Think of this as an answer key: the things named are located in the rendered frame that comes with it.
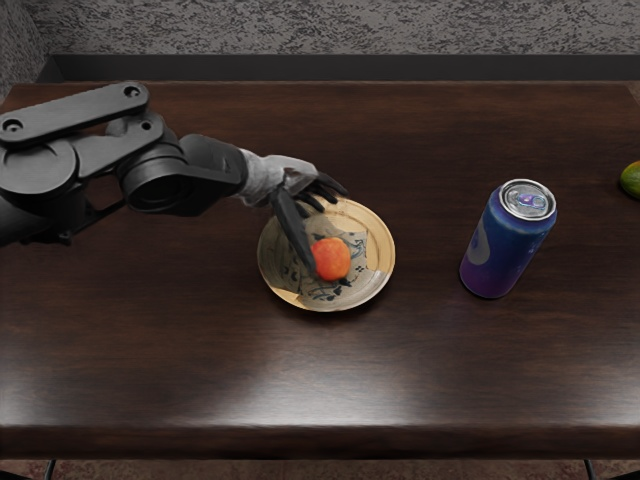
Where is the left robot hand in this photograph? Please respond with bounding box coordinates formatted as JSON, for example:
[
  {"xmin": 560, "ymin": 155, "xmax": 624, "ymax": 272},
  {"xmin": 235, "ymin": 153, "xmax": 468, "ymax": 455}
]
[{"xmin": 238, "ymin": 149, "xmax": 349, "ymax": 276}]

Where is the orange round fruit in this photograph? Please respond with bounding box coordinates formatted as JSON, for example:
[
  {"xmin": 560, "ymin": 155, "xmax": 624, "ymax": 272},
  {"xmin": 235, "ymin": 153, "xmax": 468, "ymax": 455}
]
[{"xmin": 309, "ymin": 237, "xmax": 352, "ymax": 282}]

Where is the round patterned plate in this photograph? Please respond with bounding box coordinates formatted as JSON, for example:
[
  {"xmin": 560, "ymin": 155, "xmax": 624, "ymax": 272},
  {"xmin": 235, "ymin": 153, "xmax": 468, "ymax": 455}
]
[{"xmin": 256, "ymin": 195, "xmax": 397, "ymax": 313}]

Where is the green yellow fruit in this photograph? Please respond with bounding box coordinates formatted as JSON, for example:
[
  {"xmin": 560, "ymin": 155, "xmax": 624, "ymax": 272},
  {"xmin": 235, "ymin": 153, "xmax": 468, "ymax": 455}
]
[{"xmin": 619, "ymin": 160, "xmax": 640, "ymax": 200}]

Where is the blue purple drink can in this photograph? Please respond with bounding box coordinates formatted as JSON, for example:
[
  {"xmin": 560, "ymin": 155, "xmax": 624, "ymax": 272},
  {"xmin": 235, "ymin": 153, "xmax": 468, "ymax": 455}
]
[{"xmin": 458, "ymin": 178, "xmax": 558, "ymax": 300}]

